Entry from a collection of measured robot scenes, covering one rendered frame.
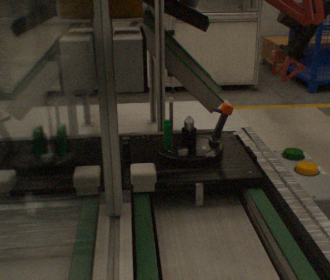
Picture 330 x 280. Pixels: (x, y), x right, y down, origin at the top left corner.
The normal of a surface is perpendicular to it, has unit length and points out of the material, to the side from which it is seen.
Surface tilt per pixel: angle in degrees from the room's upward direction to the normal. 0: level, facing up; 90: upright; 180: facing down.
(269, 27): 90
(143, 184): 90
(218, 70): 90
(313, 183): 0
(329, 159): 0
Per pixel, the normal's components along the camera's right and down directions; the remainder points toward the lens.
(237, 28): 0.06, 0.38
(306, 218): -0.01, -0.93
